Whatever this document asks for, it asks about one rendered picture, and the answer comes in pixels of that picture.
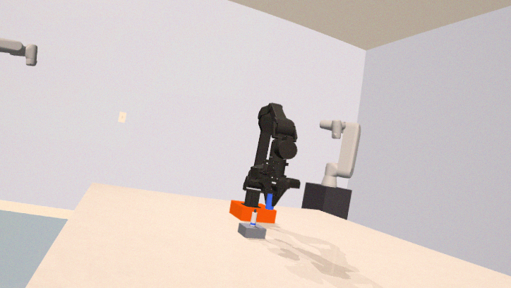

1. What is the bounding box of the blue marker cap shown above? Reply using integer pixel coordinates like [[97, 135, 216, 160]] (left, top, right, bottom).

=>
[[265, 194, 274, 210]]

